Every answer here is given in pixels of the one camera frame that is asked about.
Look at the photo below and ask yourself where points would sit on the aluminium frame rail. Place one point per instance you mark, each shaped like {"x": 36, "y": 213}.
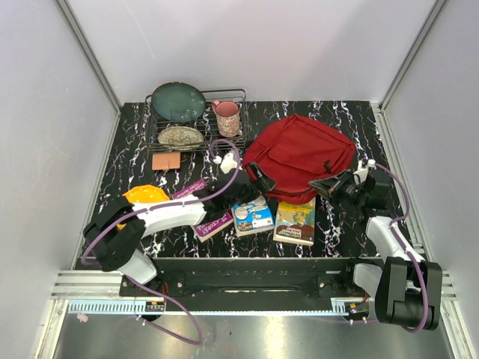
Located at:
{"x": 91, "y": 292}

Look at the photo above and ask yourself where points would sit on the purple treehouse book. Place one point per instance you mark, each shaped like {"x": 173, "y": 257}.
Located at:
{"x": 205, "y": 231}

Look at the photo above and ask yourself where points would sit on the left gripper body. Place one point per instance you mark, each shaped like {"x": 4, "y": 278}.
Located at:
{"x": 249, "y": 194}

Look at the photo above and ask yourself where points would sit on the beige patterned plate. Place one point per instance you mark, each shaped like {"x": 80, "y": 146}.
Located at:
{"x": 180, "y": 137}

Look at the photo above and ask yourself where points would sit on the pink patterned mug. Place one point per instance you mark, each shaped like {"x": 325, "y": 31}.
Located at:
{"x": 227, "y": 117}

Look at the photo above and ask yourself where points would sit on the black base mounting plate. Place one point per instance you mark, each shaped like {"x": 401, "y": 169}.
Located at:
{"x": 316, "y": 277}

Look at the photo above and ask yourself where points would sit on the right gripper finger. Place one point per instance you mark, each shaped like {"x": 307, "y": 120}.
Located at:
{"x": 325, "y": 191}
{"x": 334, "y": 179}

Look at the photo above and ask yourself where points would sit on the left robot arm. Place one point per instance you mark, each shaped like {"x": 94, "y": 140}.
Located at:
{"x": 113, "y": 236}

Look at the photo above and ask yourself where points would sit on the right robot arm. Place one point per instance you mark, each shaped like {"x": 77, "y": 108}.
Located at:
{"x": 406, "y": 288}

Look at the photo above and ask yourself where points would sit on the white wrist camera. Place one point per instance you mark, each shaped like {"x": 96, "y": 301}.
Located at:
{"x": 227, "y": 163}
{"x": 360, "y": 175}

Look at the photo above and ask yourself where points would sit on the teal round plate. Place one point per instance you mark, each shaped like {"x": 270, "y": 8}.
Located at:
{"x": 178, "y": 102}

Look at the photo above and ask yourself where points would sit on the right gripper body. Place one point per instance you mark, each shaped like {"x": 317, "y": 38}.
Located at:
{"x": 351, "y": 193}

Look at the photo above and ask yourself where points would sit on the red student backpack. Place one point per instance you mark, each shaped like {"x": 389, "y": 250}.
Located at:
{"x": 296, "y": 150}

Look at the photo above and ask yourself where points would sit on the yellow illustrated book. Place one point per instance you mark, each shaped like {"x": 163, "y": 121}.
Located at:
{"x": 295, "y": 224}

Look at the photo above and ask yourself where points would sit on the orange yellow plate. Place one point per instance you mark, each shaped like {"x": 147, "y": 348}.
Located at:
{"x": 145, "y": 194}

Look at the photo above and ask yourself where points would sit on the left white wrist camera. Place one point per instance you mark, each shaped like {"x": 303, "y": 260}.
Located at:
{"x": 227, "y": 163}

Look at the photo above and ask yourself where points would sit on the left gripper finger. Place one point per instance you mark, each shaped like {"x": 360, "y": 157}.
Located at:
{"x": 265, "y": 184}
{"x": 253, "y": 170}

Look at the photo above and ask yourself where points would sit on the pink leather wallet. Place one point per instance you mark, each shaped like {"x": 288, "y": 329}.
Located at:
{"x": 166, "y": 161}

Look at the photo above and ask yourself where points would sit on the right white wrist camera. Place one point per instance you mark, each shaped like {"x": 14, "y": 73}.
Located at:
{"x": 360, "y": 175}

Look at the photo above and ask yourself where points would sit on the blue cartoon book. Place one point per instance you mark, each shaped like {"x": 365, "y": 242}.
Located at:
{"x": 252, "y": 217}

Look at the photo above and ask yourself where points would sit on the dark wire dish rack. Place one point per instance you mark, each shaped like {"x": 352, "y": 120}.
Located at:
{"x": 206, "y": 124}

